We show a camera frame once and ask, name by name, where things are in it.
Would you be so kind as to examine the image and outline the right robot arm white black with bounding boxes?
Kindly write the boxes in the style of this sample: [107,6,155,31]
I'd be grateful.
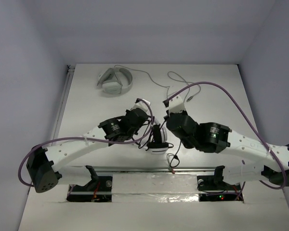
[164,112,289,189]

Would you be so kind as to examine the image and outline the black headphone cable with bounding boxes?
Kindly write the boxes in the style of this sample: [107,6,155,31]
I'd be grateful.
[137,117,184,175]

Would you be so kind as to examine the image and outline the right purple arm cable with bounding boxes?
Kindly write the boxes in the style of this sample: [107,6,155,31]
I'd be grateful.
[163,81,287,190]

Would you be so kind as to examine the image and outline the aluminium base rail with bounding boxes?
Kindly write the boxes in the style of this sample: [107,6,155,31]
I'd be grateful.
[62,166,222,174]

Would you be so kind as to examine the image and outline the white foam block with tape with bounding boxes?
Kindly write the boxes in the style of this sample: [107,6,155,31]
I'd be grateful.
[111,173,199,203]

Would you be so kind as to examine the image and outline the black white headphones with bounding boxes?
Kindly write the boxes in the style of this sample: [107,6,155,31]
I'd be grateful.
[135,120,174,155]

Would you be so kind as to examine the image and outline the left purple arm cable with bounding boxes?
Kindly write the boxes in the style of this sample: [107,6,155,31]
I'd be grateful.
[18,97,156,188]

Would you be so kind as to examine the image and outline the grey headphone cable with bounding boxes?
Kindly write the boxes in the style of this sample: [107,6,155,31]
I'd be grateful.
[114,64,202,103]

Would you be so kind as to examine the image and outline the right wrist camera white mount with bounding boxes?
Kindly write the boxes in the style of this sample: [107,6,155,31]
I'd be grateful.
[163,94,187,116]

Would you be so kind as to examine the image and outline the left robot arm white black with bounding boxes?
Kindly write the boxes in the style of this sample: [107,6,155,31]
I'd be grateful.
[26,108,149,193]

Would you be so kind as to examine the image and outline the grey white headphones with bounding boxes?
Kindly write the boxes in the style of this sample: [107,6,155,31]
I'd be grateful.
[96,67,133,95]

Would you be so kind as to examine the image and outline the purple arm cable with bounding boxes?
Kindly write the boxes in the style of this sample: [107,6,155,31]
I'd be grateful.
[18,97,156,188]
[163,81,287,190]

